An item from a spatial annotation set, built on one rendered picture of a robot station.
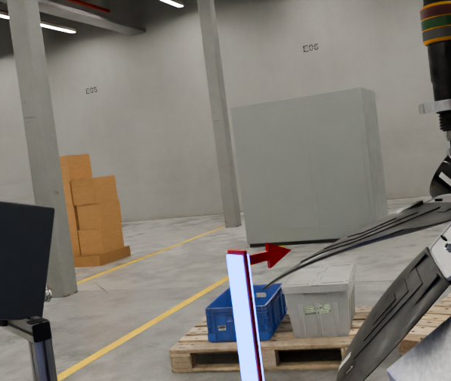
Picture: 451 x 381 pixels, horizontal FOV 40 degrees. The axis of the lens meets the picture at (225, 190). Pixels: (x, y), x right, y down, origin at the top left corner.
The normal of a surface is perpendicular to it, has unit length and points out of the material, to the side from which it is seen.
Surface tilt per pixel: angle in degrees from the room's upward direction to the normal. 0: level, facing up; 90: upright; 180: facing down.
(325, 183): 90
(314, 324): 95
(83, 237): 90
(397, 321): 48
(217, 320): 90
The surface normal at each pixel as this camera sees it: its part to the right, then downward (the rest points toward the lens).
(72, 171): 0.93, -0.10
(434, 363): -0.32, -0.49
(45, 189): -0.39, 0.10
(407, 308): -0.82, -0.55
